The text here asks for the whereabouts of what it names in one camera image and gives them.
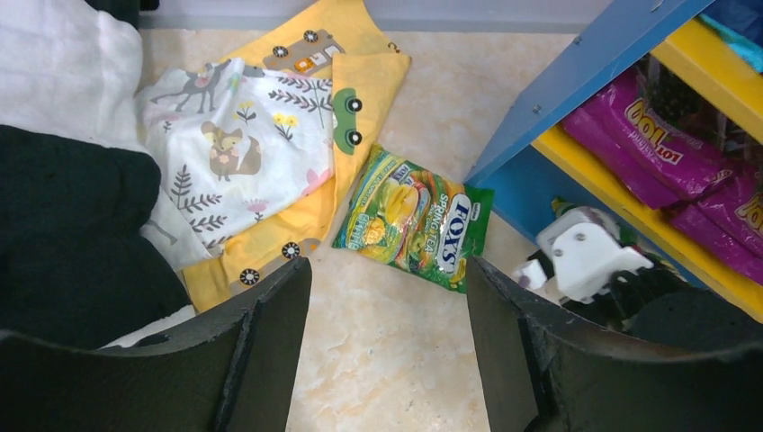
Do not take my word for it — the blue candy bag upper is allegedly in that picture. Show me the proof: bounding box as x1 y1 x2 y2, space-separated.
699 0 762 74

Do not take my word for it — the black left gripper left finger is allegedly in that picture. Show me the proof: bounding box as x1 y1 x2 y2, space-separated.
1 257 312 431

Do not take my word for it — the black white checkered pillow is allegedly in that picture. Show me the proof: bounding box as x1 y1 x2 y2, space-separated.
1 1 195 349

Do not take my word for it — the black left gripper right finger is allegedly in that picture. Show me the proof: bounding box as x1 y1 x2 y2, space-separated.
467 258 762 431

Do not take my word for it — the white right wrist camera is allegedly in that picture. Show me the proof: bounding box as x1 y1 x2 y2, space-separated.
535 206 654 304

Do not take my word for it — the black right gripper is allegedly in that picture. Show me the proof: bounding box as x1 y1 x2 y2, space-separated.
562 268 762 343

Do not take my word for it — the green yellow candy bag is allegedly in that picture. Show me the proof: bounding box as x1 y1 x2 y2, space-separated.
332 144 494 293

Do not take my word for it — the purple candy bag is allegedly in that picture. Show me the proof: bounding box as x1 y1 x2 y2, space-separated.
671 171 762 284
561 67 740 210

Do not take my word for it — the yellow white printed cloth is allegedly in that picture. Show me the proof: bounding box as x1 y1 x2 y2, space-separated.
136 1 411 312

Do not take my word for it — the blue yellow pink shelf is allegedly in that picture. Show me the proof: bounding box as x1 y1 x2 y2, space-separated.
467 1 762 320

